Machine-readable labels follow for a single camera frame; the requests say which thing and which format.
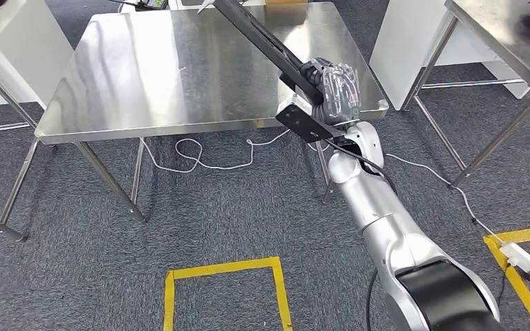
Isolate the white power strip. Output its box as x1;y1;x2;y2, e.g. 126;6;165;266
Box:
500;242;530;281

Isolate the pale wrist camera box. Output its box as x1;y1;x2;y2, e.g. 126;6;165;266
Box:
292;93;315;115

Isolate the black plastic plate frame part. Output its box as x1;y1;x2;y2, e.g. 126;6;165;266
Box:
196;0;325;106

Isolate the white partition panel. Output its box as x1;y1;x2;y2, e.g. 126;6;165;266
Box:
0;0;75;108
369;0;530;112

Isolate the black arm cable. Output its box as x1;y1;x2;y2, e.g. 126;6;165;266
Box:
324;139;398;195

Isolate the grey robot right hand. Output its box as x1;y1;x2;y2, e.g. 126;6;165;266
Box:
299;57;362;126

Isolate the stainless steel table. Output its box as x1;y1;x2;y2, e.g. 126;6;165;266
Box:
34;2;390;224
0;27;41;243
401;0;530;189

